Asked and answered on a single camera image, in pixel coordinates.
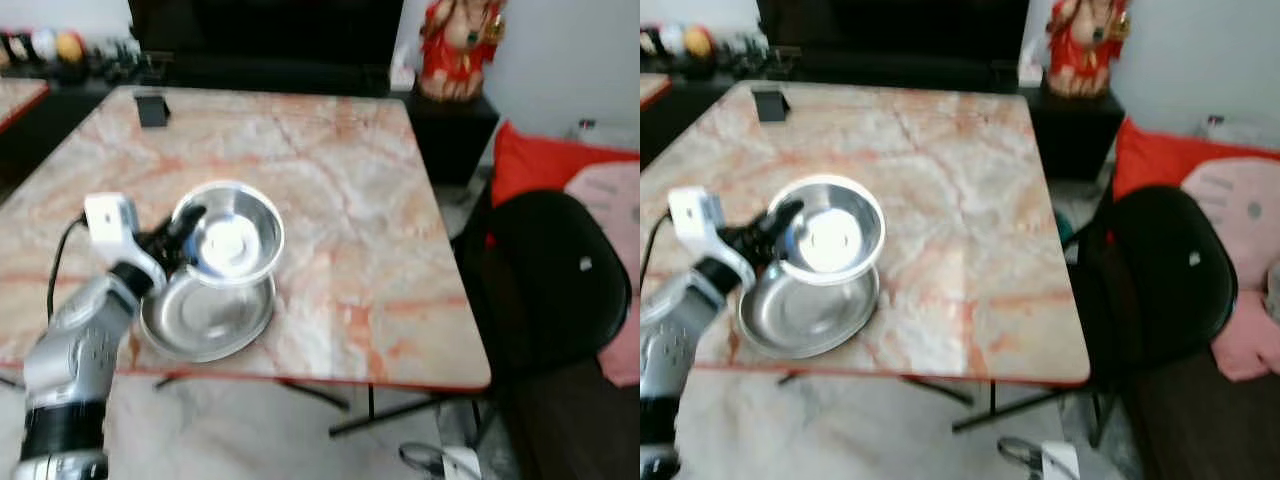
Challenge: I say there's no stainless steel bowl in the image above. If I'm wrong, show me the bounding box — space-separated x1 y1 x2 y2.
170 180 286 289
765 174 887 287

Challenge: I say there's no stainless steel plate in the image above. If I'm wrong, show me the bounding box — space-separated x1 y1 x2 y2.
138 270 277 364
735 265 882 360

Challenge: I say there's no small black phone stand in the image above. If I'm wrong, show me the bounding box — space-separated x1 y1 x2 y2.
133 92 172 129
752 88 792 123

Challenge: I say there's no pink plush pillow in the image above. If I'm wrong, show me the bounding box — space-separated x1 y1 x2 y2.
1179 157 1280 383
564 160 640 389

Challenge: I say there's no red-edged marble side table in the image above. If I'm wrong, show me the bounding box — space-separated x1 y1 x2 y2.
0 78 51 133
640 72 674 110

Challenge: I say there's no black television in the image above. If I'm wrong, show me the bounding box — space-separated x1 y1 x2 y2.
127 0 406 67
756 0 1031 64

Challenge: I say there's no black round-backed chair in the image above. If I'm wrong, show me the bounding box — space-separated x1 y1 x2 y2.
1074 184 1240 393
455 189 633 386

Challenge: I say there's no red cushion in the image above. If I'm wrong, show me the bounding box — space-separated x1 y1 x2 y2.
488 121 640 208
1111 117 1280 203

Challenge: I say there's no red and gold statue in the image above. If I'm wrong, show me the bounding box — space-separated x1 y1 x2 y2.
419 0 507 104
1044 0 1132 100

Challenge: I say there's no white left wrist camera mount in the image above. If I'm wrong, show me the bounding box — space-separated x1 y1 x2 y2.
667 186 747 267
84 193 167 277

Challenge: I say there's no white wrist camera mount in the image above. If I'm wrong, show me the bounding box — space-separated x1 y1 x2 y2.
667 186 747 267
1040 440 1082 480
440 446 484 480
84 193 167 277

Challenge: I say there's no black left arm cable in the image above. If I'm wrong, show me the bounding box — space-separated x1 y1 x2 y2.
645 208 673 291
45 214 91 323

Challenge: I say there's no grey right arm cable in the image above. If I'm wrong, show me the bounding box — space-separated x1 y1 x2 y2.
399 441 447 478
997 435 1047 473

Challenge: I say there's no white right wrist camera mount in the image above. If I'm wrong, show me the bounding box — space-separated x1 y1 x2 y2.
440 446 484 480
1040 440 1082 480

